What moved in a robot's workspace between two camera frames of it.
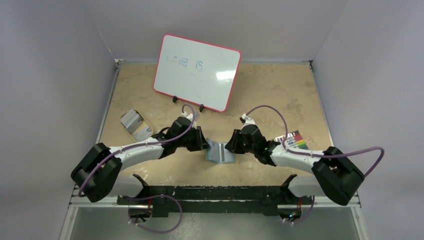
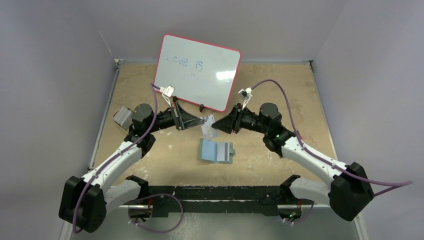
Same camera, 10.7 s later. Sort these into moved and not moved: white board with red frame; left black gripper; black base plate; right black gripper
Moved: left black gripper; right black gripper
Not moved: black base plate; white board with red frame
